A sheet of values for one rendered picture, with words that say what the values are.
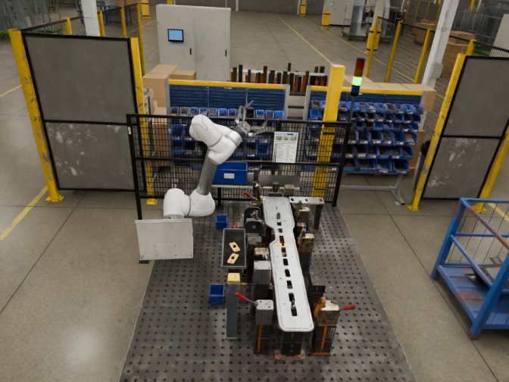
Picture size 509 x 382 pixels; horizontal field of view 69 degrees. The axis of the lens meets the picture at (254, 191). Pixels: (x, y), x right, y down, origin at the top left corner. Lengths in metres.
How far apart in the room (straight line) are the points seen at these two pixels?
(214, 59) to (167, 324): 7.38
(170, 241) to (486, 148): 4.11
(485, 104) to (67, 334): 4.92
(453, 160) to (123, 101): 4.07
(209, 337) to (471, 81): 3.98
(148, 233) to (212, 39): 6.78
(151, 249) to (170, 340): 0.77
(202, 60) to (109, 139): 4.85
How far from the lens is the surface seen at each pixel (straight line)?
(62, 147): 4.99
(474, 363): 3.72
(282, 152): 3.33
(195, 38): 9.10
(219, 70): 9.18
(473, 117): 5.21
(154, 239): 2.83
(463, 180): 5.60
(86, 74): 4.56
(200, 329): 2.44
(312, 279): 2.31
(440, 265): 4.21
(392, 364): 2.47
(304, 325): 2.10
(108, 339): 3.42
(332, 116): 3.33
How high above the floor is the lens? 2.56
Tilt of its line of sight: 29 degrees down
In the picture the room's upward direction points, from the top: 4 degrees clockwise
